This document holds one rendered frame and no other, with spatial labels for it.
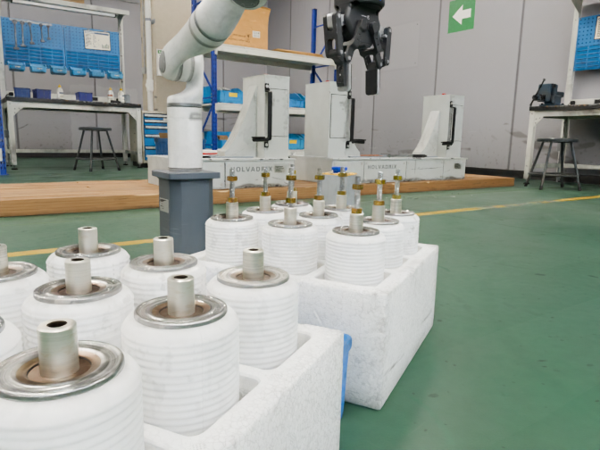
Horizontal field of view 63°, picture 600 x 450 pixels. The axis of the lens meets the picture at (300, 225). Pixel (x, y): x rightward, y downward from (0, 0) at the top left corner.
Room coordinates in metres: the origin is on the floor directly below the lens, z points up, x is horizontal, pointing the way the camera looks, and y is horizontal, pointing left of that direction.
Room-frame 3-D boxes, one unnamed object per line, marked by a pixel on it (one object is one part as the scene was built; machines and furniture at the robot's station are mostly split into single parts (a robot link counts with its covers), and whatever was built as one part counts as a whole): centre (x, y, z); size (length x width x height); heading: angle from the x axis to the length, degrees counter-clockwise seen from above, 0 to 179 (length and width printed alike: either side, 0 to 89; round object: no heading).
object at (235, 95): (6.21, 0.97, 0.90); 0.50 x 0.38 x 0.21; 36
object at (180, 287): (0.39, 0.10, 0.26); 0.02 x 0.02 x 0.03
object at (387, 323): (0.93, -0.04, 0.09); 0.39 x 0.39 x 0.18; 64
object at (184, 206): (1.37, 0.32, 0.15); 0.15 x 0.15 x 0.30; 35
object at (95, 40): (6.39, 2.56, 1.54); 0.32 x 0.02 x 0.25; 125
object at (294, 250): (0.83, 0.02, 0.16); 0.10 x 0.10 x 0.18
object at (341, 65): (0.74, -0.05, 0.50); 0.03 x 0.01 x 0.05; 136
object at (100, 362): (0.28, 0.15, 0.25); 0.08 x 0.08 x 0.01
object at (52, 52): (5.94, 2.71, 0.94); 1.40 x 0.70 x 1.88; 125
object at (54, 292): (0.44, 0.20, 0.25); 0.08 x 0.08 x 0.01
